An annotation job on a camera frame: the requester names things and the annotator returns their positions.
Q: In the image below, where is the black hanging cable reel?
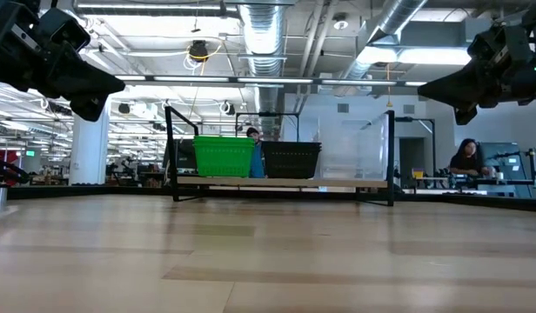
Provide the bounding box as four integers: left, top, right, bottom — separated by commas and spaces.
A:
188, 39, 211, 63

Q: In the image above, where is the ceiling tube light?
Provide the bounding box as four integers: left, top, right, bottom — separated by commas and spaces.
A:
74, 2, 228, 12

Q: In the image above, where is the ribbed silver ceiling duct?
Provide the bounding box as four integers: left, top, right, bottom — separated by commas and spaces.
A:
238, 3, 287, 140

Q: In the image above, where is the bright ceiling light panel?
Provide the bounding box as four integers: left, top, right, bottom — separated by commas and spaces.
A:
357, 45, 472, 67

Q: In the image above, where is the white pillar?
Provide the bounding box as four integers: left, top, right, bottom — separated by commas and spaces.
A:
69, 97, 111, 187

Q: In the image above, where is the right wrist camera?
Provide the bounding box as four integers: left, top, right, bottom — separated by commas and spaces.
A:
466, 24, 533, 66

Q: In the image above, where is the person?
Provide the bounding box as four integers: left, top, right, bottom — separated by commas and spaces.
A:
449, 137, 492, 177
245, 126, 268, 179

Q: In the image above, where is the background work table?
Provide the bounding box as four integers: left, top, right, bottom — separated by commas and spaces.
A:
402, 173, 536, 192

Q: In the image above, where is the red machine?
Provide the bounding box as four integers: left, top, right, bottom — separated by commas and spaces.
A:
0, 147, 17, 175

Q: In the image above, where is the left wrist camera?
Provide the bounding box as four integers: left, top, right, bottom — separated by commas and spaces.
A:
36, 7, 92, 54

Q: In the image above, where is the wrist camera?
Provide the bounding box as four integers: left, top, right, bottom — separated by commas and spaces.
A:
36, 7, 92, 54
466, 24, 533, 66

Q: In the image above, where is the wooden shelf black metal frame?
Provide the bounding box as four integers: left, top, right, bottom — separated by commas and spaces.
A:
164, 105, 396, 208

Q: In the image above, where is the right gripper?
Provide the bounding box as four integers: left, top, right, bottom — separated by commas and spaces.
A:
417, 46, 536, 126

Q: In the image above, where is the black plastic basket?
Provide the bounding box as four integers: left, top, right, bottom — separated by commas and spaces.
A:
261, 144, 322, 152
261, 141, 323, 149
262, 147, 321, 180

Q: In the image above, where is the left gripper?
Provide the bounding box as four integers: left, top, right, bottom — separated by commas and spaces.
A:
6, 8, 127, 123

